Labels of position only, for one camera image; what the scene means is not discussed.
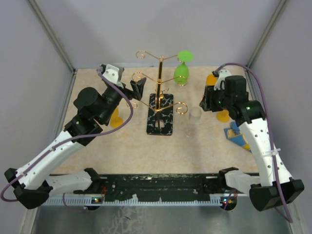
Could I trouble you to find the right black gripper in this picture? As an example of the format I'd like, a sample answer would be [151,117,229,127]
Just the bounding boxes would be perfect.
[199,84,232,112]

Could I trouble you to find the clear wine glass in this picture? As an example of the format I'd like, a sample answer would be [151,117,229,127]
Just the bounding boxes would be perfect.
[185,107,202,137]

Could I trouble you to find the green plastic wine glass front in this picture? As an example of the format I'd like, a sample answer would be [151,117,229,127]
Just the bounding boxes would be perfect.
[174,50,194,86]

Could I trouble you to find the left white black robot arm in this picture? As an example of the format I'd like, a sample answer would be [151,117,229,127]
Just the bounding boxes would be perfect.
[4,78,146,209]

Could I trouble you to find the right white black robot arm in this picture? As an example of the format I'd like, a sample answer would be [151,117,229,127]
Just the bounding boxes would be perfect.
[199,76,305,211]

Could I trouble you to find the orange plastic wine glass right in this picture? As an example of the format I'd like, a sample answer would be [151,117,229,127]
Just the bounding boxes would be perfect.
[216,110,230,123]

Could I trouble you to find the orange plastic wine glass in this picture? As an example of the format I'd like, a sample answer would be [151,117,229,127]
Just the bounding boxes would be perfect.
[216,110,230,123]
[110,108,123,129]
[206,74,217,86]

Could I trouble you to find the orange plastic wine glass back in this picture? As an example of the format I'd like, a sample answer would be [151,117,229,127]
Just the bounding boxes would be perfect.
[206,74,217,86]

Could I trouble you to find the gold wine glass rack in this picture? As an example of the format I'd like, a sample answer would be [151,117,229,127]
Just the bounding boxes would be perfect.
[132,50,188,136]

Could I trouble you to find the orange plastic wine glass left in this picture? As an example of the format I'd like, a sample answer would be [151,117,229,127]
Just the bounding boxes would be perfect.
[110,108,123,129]

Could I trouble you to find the blue yellow picture board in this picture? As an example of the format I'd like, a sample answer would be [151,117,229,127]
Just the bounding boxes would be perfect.
[224,121,251,152]

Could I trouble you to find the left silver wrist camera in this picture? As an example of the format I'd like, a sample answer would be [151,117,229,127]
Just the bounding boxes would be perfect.
[97,64,124,87]

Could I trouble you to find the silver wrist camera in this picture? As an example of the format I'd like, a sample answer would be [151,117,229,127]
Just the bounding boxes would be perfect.
[212,69,232,91]
[97,64,124,87]

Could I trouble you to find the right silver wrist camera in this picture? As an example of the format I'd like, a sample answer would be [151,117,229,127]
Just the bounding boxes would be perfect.
[212,69,232,91]

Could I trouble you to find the black mounting rail base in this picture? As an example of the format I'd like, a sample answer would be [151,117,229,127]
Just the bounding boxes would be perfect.
[73,167,247,211]

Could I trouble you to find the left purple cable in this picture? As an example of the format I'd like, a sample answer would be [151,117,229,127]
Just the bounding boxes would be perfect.
[0,68,134,213]

